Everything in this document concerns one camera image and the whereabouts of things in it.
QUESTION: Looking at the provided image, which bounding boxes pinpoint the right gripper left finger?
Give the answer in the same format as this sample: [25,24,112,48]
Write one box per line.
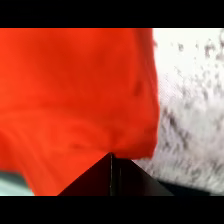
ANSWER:
[57,152,112,197]

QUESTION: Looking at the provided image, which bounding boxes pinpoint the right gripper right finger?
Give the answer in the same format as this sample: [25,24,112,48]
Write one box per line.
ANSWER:
[111,153,175,197]

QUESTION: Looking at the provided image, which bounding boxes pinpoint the red T-shirt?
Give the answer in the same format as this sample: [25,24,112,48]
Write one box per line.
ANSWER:
[0,27,161,197]

